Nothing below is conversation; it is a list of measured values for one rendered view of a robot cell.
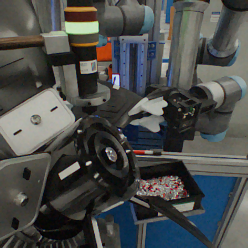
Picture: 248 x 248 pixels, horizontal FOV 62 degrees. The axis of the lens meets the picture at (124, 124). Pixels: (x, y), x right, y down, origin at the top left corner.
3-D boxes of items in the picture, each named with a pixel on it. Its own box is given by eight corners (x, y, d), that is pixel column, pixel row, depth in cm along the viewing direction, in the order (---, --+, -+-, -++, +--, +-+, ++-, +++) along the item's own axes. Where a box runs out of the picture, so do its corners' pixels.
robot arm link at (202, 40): (173, 60, 104) (176, 31, 97) (201, 62, 100) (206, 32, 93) (170, 66, 94) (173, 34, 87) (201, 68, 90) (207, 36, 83)
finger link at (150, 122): (140, 132, 42) (174, 118, 46) (124, 118, 46) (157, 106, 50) (139, 143, 44) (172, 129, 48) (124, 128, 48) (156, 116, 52)
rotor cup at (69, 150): (71, 263, 28) (149, 234, 23) (-23, 205, 23) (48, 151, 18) (93, 183, 40) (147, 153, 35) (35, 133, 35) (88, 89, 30)
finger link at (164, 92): (150, 93, 44) (180, 87, 48) (145, 90, 45) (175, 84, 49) (146, 112, 46) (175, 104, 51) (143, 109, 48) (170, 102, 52)
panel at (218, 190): (68, 246, 124) (47, 163, 90) (69, 243, 125) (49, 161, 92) (207, 258, 118) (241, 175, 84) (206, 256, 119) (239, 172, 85)
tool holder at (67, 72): (60, 114, 28) (47, 38, 23) (48, 97, 34) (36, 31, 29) (118, 101, 32) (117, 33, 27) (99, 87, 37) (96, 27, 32)
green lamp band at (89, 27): (72, 34, 26) (70, 23, 25) (62, 30, 29) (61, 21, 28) (103, 31, 28) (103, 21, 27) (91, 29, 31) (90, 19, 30)
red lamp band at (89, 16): (70, 22, 25) (69, 11, 24) (61, 20, 28) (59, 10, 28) (103, 21, 27) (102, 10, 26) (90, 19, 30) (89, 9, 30)
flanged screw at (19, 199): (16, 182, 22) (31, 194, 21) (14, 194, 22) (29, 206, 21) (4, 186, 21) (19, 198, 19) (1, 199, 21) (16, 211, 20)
